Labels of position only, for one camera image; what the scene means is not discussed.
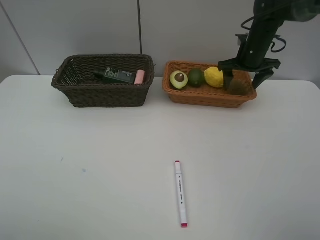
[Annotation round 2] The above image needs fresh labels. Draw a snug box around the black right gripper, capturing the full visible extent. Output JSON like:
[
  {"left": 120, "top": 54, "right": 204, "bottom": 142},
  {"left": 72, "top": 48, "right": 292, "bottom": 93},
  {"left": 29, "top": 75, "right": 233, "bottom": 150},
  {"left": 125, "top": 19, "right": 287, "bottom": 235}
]
[{"left": 218, "top": 34, "right": 281, "bottom": 91}]

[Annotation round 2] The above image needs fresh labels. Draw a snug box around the brown kiwi fruit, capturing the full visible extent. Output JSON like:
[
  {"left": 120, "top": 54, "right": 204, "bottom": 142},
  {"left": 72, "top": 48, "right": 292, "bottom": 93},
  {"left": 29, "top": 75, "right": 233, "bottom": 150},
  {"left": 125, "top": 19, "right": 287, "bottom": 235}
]
[{"left": 227, "top": 78, "right": 252, "bottom": 96}]

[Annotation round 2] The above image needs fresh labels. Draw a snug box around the yellow lemon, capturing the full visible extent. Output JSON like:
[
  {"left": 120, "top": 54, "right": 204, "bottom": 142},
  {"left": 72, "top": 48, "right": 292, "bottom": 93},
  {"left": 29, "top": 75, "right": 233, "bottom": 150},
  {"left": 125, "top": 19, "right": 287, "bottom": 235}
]
[{"left": 204, "top": 67, "right": 224, "bottom": 88}]

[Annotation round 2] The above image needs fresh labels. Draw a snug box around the green lime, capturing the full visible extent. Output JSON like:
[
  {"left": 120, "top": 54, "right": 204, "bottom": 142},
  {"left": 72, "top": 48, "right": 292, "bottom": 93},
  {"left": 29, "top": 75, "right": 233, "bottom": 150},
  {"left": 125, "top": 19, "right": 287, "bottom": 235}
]
[{"left": 188, "top": 68, "right": 205, "bottom": 88}]

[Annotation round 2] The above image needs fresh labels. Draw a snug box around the halved avocado with pit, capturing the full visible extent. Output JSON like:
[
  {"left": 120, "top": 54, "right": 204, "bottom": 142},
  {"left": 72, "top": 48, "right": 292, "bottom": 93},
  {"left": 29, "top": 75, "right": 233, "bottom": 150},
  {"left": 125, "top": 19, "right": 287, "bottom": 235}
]
[{"left": 169, "top": 70, "right": 189, "bottom": 90}]

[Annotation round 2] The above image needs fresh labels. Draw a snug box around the pink lotion bottle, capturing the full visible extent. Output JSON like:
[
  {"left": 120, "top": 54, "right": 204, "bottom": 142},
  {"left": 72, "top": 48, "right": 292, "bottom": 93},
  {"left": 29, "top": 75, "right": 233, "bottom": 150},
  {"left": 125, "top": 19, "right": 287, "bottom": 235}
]
[{"left": 134, "top": 69, "right": 145, "bottom": 85}]

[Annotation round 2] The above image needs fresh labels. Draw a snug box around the dark green spray bottle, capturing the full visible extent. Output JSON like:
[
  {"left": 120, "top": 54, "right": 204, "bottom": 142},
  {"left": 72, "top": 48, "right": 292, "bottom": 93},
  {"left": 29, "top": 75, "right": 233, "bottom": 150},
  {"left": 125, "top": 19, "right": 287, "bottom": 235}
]
[{"left": 93, "top": 67, "right": 135, "bottom": 84}]

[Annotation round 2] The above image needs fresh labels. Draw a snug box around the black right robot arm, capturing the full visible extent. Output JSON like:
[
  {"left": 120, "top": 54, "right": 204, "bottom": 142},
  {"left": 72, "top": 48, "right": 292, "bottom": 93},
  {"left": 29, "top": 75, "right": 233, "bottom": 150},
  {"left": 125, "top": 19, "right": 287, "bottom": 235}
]
[{"left": 218, "top": 0, "right": 320, "bottom": 91}]

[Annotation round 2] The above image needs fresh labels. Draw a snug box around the orange wicker basket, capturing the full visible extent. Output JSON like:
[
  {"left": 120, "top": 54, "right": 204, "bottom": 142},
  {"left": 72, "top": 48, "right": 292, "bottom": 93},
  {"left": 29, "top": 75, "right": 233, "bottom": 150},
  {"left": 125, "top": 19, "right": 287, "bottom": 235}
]
[{"left": 162, "top": 60, "right": 257, "bottom": 108}]

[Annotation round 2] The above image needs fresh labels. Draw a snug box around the white red-capped marker pen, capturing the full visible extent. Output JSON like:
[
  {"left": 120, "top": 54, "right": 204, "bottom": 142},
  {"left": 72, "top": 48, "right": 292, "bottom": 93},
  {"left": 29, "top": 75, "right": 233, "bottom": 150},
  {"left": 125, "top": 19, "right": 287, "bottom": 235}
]
[{"left": 174, "top": 160, "right": 188, "bottom": 228}]

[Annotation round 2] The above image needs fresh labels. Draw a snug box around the dark brown wicker basket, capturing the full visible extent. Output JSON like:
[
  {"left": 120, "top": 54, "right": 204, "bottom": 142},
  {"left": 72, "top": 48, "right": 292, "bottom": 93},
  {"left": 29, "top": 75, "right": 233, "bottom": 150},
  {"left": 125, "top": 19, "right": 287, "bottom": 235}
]
[{"left": 51, "top": 54, "right": 155, "bottom": 108}]

